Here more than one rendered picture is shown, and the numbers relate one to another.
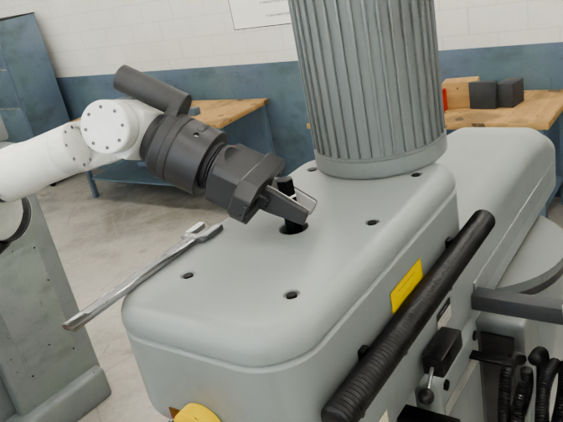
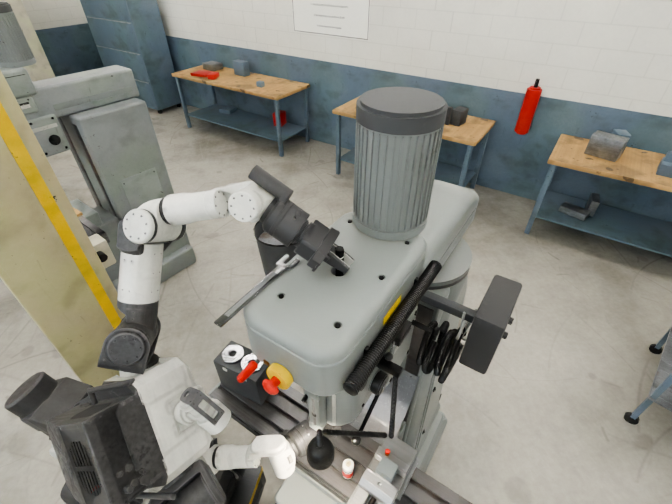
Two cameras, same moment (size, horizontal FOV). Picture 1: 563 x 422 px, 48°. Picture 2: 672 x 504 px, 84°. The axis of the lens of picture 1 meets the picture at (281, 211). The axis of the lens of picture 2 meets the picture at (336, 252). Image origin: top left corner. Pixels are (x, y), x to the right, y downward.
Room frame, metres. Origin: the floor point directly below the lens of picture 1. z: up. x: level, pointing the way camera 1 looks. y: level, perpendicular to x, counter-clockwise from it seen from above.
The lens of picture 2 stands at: (0.07, 0.06, 2.47)
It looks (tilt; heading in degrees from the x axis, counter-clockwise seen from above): 39 degrees down; 355
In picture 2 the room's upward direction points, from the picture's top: straight up
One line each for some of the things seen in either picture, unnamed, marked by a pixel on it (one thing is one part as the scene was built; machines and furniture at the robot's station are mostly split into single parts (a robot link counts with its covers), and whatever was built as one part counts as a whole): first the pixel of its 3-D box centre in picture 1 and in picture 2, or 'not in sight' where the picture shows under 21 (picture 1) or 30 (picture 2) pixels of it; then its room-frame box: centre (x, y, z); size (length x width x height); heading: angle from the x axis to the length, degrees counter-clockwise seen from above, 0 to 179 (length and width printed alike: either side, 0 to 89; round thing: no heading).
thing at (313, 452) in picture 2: not in sight; (320, 450); (0.49, 0.06, 1.48); 0.07 x 0.07 x 0.06
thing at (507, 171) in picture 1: (451, 218); (415, 239); (1.10, -0.32, 1.66); 0.80 x 0.23 x 0.20; 141
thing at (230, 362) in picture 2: not in sight; (245, 371); (1.03, 0.36, 1.04); 0.22 x 0.12 x 0.20; 58
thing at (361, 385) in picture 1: (422, 299); (398, 316); (0.65, -0.15, 1.79); 0.45 x 0.04 x 0.04; 141
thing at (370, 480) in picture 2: not in sight; (378, 487); (0.54, -0.13, 1.03); 0.12 x 0.06 x 0.04; 50
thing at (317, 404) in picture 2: not in sight; (317, 407); (0.63, 0.06, 1.44); 0.04 x 0.04 x 0.21; 51
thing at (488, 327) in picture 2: not in sight; (492, 324); (0.74, -0.46, 1.62); 0.20 x 0.09 x 0.21; 141
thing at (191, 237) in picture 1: (147, 270); (258, 287); (0.67, 0.17, 1.89); 0.24 x 0.04 x 0.01; 142
